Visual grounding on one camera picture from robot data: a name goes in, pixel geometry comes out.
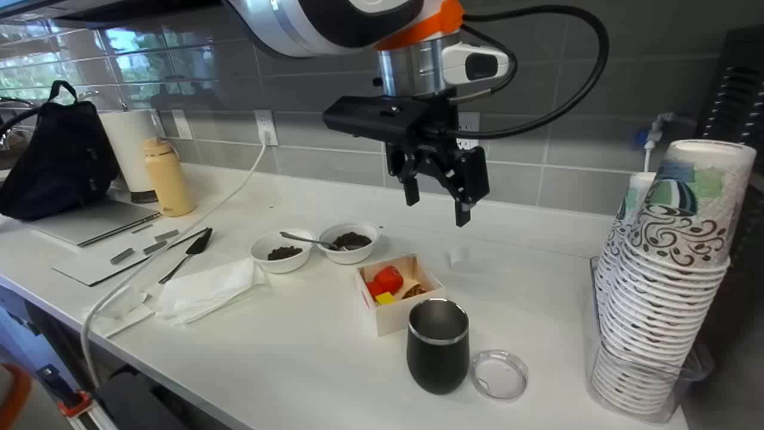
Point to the metal spoon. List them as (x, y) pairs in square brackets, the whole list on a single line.
[(300, 237)]

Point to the blue white spray bottle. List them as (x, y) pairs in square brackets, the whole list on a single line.
[(647, 140)]

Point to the small clear plastic piece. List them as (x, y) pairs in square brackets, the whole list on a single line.
[(458, 255)]

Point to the yellow toy piece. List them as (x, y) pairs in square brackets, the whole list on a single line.
[(386, 300)]

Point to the white bar with orange clip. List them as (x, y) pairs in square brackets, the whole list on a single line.
[(78, 406)]

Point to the white bowl without spoon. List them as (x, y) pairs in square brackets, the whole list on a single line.
[(279, 258)]

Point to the white outlet with plug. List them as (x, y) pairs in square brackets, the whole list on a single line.
[(266, 125)]

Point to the small white flat sheet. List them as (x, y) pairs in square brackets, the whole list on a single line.
[(133, 321)]

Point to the tan bottle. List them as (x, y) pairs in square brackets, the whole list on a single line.
[(167, 180)]

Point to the clear round lid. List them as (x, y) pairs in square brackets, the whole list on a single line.
[(500, 376)]

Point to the black bag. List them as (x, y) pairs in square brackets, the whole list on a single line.
[(55, 162)]

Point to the black metal tumbler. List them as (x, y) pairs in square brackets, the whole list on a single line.
[(437, 355)]

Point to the grey flat board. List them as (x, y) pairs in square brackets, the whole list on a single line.
[(86, 221)]

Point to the blue frame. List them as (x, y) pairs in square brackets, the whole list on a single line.
[(31, 341)]

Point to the black plastic spoon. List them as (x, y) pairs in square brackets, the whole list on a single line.
[(195, 242)]

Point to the dark rack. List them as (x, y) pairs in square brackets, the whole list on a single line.
[(737, 87)]

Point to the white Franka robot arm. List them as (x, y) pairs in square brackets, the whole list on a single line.
[(319, 19)]

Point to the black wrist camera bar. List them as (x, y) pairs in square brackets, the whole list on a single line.
[(358, 116)]

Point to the red toy tomato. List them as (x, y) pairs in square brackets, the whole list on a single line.
[(388, 280)]

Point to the wooden box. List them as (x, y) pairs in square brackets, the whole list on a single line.
[(395, 318)]

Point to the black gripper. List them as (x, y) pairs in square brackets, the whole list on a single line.
[(429, 132)]

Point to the white board with dark strips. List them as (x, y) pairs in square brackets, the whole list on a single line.
[(103, 266)]

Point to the white bowl with spoon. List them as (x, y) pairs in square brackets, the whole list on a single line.
[(349, 252)]

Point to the tall patterned paper cup stack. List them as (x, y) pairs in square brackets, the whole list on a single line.
[(669, 302)]

